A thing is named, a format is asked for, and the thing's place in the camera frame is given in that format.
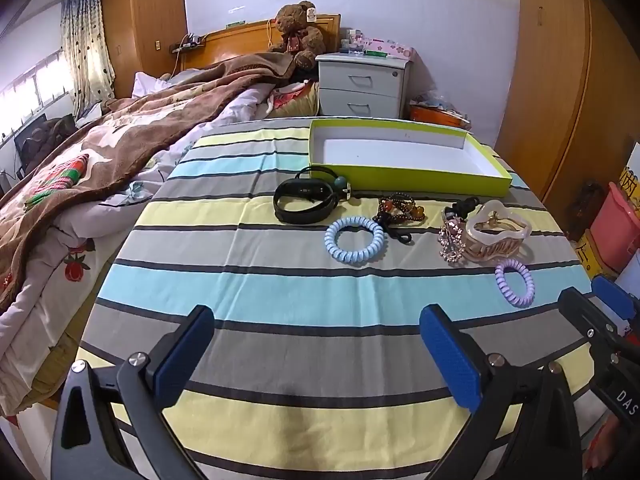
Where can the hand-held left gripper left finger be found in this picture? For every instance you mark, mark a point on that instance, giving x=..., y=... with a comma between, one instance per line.
x=182, y=355

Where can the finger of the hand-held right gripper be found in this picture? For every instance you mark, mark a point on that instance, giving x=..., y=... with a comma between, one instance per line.
x=580, y=310
x=612, y=297

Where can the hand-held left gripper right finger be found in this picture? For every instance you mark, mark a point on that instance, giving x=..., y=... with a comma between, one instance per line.
x=450, y=360

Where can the clear hair claw clip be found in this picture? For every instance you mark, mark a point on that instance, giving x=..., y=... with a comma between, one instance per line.
x=480, y=247

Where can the black wristband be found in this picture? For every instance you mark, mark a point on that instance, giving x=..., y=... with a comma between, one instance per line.
x=305, y=219

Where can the green cardboard box tray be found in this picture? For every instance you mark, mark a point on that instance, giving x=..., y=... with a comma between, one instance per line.
x=400, y=152

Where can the yellow printed box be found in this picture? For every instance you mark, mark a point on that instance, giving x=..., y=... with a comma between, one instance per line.
x=590, y=255

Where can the pink storage bin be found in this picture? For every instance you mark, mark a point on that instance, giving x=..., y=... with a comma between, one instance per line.
x=617, y=230

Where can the rhinestone hair clip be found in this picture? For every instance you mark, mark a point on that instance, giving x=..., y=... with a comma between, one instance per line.
x=452, y=240

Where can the white floral duvet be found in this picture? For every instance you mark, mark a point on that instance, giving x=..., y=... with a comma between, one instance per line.
x=65, y=270

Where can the plain wooden wardrobe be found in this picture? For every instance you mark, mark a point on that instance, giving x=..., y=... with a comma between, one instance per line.
x=550, y=85

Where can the brown blanket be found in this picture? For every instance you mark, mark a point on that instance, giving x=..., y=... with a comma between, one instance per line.
x=125, y=130

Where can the orange basin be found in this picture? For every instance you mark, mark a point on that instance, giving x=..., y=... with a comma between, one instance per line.
x=435, y=115

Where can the dark chair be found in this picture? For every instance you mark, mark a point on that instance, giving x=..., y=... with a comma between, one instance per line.
x=45, y=140

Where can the clear plastic bag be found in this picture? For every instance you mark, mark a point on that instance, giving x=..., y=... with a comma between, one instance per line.
x=435, y=97

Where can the yellow red printed pillow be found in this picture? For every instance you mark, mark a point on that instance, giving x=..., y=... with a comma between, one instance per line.
x=295, y=102

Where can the grey nightstand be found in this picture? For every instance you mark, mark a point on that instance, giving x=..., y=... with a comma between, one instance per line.
x=360, y=85

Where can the window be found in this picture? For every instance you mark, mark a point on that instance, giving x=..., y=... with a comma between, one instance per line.
x=30, y=90

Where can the power strip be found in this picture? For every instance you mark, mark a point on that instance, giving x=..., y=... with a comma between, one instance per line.
x=187, y=44

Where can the pink floral tissue box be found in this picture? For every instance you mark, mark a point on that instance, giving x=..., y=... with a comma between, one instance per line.
x=400, y=50

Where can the dotted curtain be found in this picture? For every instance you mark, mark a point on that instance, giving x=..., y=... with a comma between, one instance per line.
x=90, y=50

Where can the wooden headboard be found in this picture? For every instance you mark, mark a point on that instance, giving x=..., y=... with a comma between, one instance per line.
x=240, y=40

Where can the wooden wardrobe with star stickers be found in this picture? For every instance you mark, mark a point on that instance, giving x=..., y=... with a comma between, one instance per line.
x=145, y=25

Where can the clear plastic container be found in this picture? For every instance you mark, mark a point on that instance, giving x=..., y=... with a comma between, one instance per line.
x=352, y=40

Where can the brown teddy bear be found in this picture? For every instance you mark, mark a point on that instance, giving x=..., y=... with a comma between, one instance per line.
x=295, y=25

